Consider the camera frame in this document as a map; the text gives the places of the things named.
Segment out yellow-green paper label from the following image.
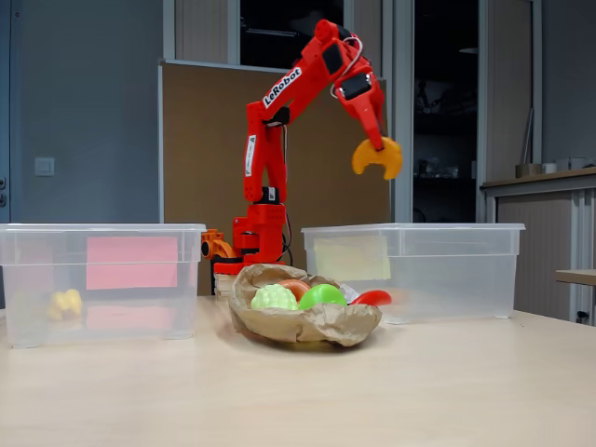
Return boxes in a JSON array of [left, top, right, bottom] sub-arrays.
[[312, 235, 392, 282]]

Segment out black power cable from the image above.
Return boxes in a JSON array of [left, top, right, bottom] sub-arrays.
[[274, 209, 295, 266]]

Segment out red toy chili pepper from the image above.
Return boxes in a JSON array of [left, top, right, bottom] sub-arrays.
[[349, 289, 393, 307]]

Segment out orange printed plastic part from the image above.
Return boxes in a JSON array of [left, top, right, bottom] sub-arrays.
[[200, 228, 238, 262]]

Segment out orange toy croissant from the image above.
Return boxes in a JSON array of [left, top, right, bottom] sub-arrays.
[[351, 136, 404, 181]]

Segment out crumpled brown paper bag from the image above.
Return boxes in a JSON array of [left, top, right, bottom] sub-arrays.
[[227, 263, 384, 348]]

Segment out grey shutter cabinet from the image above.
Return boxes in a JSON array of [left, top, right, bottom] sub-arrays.
[[479, 167, 596, 327]]

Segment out clear plastic bin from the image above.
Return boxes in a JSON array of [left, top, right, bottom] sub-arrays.
[[0, 222, 208, 349], [301, 222, 526, 326]]

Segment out yellow toy banana bunch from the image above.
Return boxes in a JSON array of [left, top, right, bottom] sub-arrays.
[[45, 288, 84, 322]]

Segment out green toy apple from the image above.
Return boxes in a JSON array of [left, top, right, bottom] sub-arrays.
[[298, 284, 348, 312]]

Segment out pink paper label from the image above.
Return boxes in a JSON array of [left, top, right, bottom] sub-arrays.
[[86, 236, 179, 291]]

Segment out small wooden side table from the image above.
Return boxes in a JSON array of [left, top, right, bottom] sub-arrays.
[[553, 268, 596, 286]]

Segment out brown toy donut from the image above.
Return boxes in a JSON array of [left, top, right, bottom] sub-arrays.
[[278, 278, 312, 302]]

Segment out light green toy grapes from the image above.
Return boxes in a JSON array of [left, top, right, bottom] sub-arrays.
[[250, 283, 300, 312]]

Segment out brown pin board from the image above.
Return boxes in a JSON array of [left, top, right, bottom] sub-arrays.
[[157, 59, 391, 297]]

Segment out wooden base block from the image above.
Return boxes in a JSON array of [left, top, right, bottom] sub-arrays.
[[213, 272, 243, 297]]

